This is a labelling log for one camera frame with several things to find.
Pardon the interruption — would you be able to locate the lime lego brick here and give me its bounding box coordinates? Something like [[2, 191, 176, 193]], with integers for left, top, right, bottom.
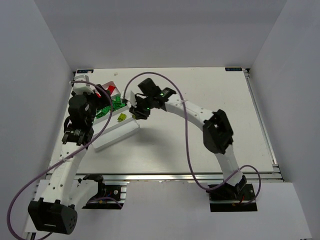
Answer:
[[117, 113, 127, 122]]

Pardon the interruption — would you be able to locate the blue label sticker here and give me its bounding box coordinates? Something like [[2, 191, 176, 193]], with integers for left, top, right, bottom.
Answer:
[[76, 69, 94, 74], [224, 67, 243, 72]]

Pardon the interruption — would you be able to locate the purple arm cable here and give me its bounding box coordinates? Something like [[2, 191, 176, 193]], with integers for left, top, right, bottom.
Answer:
[[123, 71, 262, 205], [6, 80, 113, 240]]

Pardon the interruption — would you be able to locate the blue label sticker right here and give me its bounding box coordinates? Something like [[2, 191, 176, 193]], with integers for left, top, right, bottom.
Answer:
[[224, 67, 243, 72]]

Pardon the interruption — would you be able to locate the green long brick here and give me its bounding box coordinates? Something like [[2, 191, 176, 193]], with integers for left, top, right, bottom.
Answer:
[[95, 106, 111, 119]]

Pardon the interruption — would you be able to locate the red sloped lego brick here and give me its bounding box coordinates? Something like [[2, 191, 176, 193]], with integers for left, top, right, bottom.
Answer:
[[107, 85, 116, 94]]

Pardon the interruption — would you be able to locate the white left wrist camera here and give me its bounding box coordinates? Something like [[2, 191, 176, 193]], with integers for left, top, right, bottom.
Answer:
[[70, 74, 94, 95]]

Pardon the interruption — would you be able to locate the white divided sorting tray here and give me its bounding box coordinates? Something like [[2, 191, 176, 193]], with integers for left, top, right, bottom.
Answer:
[[92, 81, 140, 152]]

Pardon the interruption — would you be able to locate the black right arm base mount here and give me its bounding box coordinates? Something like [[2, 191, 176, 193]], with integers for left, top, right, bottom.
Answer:
[[206, 175, 258, 213]]

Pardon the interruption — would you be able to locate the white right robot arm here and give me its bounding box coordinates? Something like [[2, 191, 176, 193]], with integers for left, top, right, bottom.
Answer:
[[122, 78, 247, 200]]

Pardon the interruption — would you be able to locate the blue label sticker left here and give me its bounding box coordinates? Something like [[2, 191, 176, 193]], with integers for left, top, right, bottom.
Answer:
[[76, 69, 94, 74]]

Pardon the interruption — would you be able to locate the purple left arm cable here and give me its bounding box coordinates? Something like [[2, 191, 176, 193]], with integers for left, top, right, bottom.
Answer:
[[6, 80, 113, 240]]

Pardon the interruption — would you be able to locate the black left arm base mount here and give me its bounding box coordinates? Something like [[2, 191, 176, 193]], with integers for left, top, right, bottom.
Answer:
[[77, 174, 124, 210]]

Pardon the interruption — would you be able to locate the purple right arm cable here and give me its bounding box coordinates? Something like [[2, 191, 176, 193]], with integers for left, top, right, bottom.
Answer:
[[123, 71, 262, 205]]

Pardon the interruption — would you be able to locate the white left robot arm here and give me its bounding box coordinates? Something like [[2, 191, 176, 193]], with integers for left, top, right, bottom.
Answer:
[[28, 80, 112, 235]]

